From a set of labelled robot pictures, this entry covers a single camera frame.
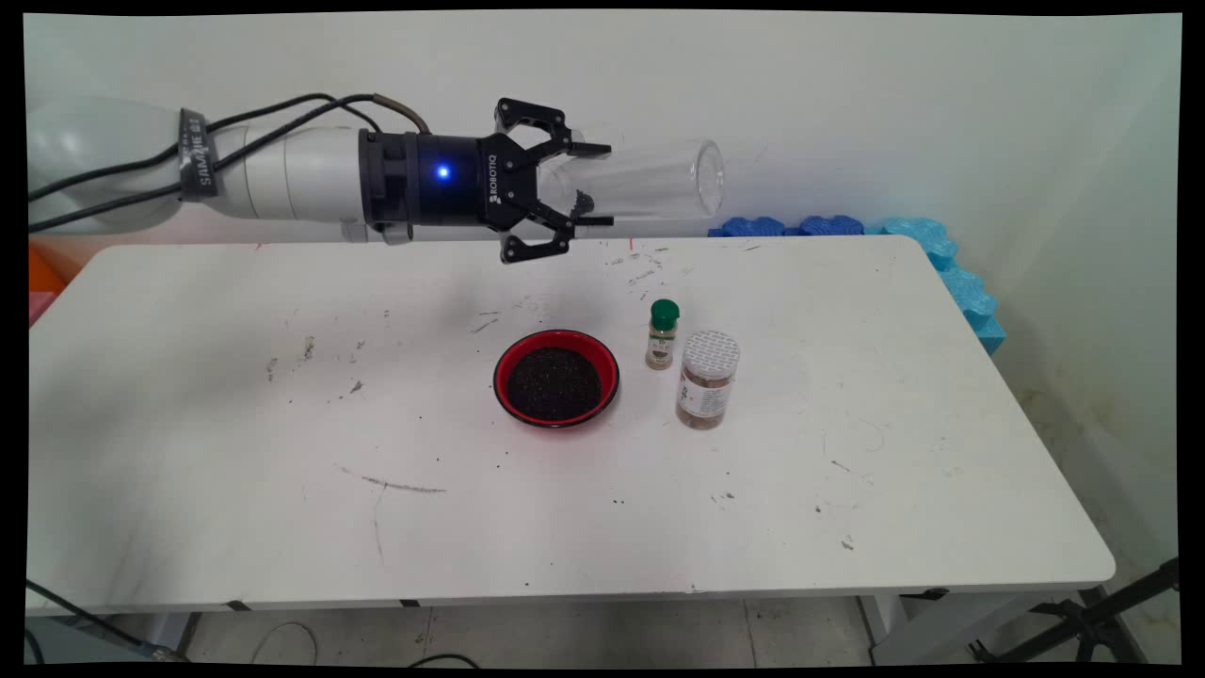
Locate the white table leg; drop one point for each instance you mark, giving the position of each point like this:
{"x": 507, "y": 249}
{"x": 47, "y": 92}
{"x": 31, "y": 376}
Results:
{"x": 174, "y": 633}

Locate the black seeds heap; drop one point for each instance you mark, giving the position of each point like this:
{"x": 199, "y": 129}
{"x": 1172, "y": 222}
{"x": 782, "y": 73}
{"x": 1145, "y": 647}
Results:
{"x": 554, "y": 384}

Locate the black seeds batch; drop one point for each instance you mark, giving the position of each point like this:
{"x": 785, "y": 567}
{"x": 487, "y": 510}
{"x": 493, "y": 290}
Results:
{"x": 584, "y": 201}

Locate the clear plastic jar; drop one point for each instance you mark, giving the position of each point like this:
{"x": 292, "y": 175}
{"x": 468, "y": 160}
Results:
{"x": 659, "y": 179}

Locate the red bowl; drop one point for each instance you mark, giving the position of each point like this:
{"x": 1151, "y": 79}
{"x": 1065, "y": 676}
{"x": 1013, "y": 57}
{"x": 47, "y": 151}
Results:
{"x": 610, "y": 367}

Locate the pink foam block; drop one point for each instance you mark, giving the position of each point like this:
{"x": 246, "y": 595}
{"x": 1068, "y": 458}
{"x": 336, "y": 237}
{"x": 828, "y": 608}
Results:
{"x": 40, "y": 309}

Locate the black tripod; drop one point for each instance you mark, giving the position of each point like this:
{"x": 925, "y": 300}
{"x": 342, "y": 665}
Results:
{"x": 1092, "y": 621}

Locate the small green-capped spice bottle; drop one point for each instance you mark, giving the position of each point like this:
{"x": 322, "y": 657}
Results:
{"x": 661, "y": 344}

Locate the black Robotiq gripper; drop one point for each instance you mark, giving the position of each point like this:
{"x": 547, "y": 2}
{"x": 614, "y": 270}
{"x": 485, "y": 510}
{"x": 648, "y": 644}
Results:
{"x": 471, "y": 188}

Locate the light blue foam mat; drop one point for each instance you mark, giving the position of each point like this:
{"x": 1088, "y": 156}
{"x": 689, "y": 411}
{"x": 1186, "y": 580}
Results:
{"x": 974, "y": 306}

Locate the dark blue foam mat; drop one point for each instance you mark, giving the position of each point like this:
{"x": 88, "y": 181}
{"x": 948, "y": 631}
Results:
{"x": 753, "y": 228}
{"x": 830, "y": 225}

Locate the white camera bracket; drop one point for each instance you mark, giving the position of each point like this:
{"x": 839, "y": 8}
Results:
{"x": 358, "y": 232}

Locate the brown-filled jar patterned white lid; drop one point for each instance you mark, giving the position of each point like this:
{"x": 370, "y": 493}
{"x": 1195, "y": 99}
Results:
{"x": 708, "y": 377}

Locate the orange foam block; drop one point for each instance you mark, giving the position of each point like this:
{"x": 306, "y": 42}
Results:
{"x": 42, "y": 273}

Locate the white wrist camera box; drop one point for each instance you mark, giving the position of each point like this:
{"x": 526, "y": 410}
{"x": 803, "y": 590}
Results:
{"x": 395, "y": 236}

